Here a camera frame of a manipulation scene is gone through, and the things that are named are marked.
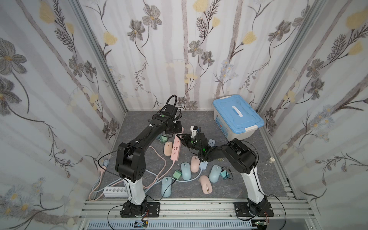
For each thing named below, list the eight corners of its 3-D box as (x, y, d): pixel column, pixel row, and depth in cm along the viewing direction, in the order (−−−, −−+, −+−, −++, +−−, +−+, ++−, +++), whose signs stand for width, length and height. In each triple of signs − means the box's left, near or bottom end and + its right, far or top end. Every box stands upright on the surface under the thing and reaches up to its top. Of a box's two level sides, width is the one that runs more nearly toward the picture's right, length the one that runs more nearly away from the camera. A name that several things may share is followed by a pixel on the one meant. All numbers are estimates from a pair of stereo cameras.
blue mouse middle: (180, 180, 86) (180, 178, 84) (181, 163, 93) (180, 162, 91) (191, 180, 86) (191, 178, 84) (191, 163, 93) (191, 162, 91)
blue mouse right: (206, 179, 85) (207, 178, 84) (213, 164, 92) (213, 162, 90) (216, 184, 84) (216, 183, 82) (221, 168, 90) (222, 166, 89)
